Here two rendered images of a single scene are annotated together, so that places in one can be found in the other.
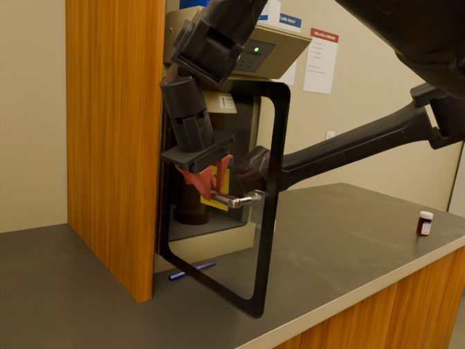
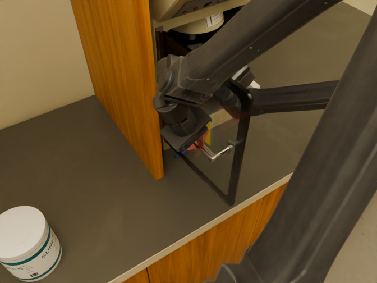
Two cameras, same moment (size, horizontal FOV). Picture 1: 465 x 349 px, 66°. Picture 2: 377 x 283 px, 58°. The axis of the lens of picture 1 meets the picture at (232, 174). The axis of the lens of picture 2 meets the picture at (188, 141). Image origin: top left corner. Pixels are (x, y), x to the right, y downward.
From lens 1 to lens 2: 0.44 m
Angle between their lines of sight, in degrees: 36
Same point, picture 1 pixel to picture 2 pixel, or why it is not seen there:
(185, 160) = (176, 146)
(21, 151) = (47, 50)
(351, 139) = (309, 98)
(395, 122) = not seen: hidden behind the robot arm
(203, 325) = (197, 199)
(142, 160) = (146, 109)
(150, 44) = (140, 36)
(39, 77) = not seen: outside the picture
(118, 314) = (145, 190)
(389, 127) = not seen: hidden behind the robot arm
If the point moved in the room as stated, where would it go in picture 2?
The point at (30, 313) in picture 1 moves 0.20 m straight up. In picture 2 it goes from (92, 190) to (76, 147)
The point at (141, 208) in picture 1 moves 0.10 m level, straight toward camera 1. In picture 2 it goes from (150, 136) to (152, 165)
